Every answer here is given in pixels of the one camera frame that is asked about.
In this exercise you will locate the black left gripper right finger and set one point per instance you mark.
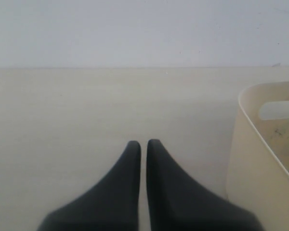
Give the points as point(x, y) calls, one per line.
point(177, 202)

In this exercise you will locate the white plastic bin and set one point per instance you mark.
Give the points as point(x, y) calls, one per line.
point(258, 169)

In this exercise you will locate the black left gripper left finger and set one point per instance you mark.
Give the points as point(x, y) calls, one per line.
point(110, 205)

